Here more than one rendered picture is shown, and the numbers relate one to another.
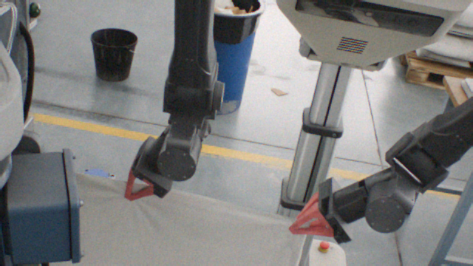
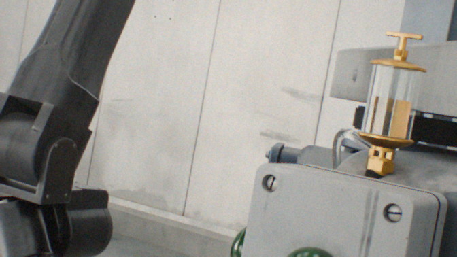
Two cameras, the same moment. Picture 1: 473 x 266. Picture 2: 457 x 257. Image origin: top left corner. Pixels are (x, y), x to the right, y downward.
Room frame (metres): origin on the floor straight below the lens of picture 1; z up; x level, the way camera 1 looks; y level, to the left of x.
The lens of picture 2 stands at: (1.28, 0.59, 1.36)
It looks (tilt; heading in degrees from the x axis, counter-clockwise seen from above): 3 degrees down; 210
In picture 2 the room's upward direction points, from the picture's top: 10 degrees clockwise
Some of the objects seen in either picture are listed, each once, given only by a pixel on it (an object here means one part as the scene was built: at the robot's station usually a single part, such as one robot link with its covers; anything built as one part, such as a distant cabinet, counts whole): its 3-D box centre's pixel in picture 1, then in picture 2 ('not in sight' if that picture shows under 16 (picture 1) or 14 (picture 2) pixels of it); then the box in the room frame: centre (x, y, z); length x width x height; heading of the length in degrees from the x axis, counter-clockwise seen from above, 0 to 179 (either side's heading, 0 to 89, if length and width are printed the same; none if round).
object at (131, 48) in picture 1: (113, 55); not in sight; (3.12, 0.85, 0.13); 0.30 x 0.30 x 0.26
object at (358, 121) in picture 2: not in sight; (410, 128); (0.40, 0.29, 1.35); 0.12 x 0.12 x 0.04
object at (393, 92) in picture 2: not in sight; (391, 102); (0.85, 0.43, 1.37); 0.03 x 0.02 x 0.03; 89
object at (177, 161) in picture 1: (188, 126); (49, 195); (0.69, 0.07, 1.24); 0.11 x 0.09 x 0.12; 0
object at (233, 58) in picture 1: (216, 51); not in sight; (3.02, 0.20, 0.32); 0.51 x 0.48 x 0.65; 179
